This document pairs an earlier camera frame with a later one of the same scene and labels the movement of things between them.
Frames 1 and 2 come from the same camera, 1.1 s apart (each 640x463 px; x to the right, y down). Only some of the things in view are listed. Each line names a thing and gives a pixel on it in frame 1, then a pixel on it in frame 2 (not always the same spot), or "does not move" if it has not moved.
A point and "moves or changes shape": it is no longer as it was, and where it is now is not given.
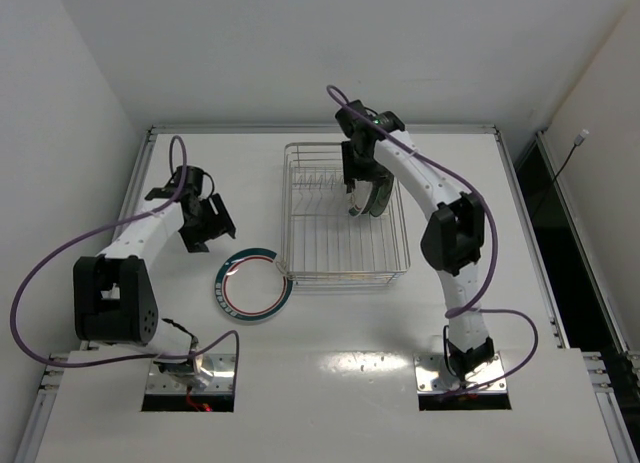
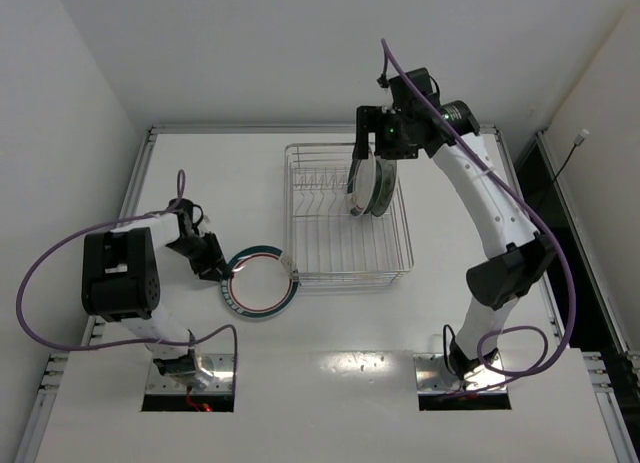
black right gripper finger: x=349 y=174 to x=367 y=118
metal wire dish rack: x=323 y=244 does not move
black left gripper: x=206 y=225 to x=212 y=262
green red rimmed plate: x=251 y=285 moves or changes shape
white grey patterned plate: x=382 y=196 does not move
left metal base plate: x=222 y=380 does not move
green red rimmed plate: x=360 y=197 does not move
